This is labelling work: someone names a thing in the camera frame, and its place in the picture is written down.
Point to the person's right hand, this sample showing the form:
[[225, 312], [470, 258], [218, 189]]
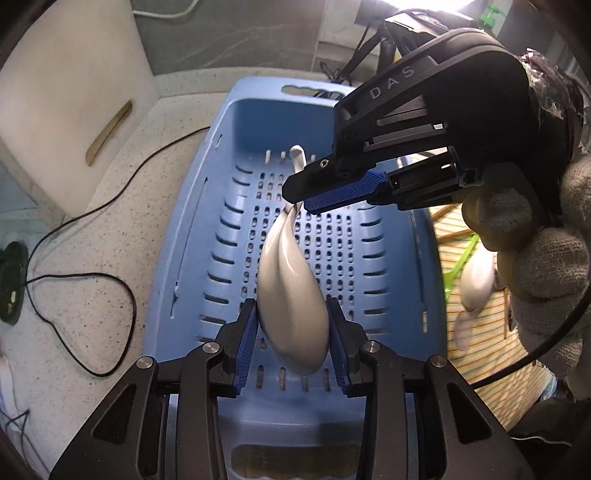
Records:
[[545, 263]]

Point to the white ceramic spoon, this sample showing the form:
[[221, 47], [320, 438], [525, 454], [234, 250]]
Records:
[[478, 281], [291, 286]]

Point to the striped towel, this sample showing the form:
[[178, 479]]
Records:
[[485, 360]]

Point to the green plastic clip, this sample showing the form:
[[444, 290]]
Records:
[[490, 14]]

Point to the blue plastic basket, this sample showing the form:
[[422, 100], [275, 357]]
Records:
[[221, 221]]

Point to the white cutting board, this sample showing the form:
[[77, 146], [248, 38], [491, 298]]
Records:
[[69, 92]]

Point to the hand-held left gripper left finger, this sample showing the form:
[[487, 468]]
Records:
[[247, 344]]

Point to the green plastic stick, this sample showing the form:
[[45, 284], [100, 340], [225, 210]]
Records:
[[461, 263]]

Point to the dark green round object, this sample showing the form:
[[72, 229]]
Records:
[[10, 281]]

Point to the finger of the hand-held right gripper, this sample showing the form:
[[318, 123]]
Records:
[[344, 194], [429, 187]]

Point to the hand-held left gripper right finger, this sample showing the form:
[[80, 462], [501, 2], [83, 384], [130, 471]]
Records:
[[336, 344]]

